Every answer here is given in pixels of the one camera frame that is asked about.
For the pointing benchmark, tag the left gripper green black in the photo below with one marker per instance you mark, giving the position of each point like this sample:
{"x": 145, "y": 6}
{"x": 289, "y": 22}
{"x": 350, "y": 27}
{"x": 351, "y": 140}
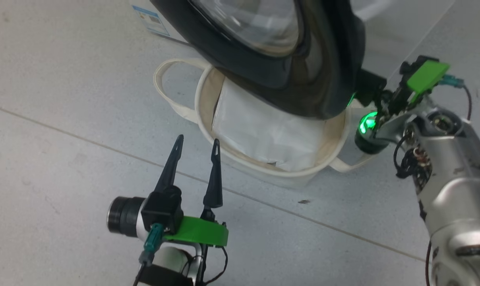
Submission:
{"x": 200, "y": 232}

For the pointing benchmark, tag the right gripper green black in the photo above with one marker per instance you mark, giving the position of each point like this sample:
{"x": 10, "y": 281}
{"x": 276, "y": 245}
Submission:
{"x": 426, "y": 77}

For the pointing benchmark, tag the dark round glass washer door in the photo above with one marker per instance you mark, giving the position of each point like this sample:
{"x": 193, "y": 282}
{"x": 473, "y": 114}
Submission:
{"x": 331, "y": 59}

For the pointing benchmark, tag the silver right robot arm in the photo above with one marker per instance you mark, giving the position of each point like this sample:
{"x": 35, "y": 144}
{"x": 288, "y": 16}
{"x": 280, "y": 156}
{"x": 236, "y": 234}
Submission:
{"x": 462, "y": 178}

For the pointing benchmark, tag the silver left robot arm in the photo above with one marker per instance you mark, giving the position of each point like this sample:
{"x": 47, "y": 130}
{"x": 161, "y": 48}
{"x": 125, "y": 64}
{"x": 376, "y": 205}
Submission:
{"x": 172, "y": 258}

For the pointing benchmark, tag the cream fabric laundry basket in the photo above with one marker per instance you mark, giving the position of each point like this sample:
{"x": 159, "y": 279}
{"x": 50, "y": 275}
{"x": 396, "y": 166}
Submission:
{"x": 264, "y": 174}

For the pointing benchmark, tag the white cloth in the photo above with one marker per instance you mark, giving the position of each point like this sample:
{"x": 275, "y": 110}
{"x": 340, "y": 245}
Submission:
{"x": 256, "y": 131}

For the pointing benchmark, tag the blue white energy label sticker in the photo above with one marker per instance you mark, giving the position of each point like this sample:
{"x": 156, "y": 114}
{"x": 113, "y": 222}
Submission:
{"x": 152, "y": 20}

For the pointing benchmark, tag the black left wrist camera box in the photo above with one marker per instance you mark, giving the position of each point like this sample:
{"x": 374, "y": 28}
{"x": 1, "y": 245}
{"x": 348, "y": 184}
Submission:
{"x": 162, "y": 208}

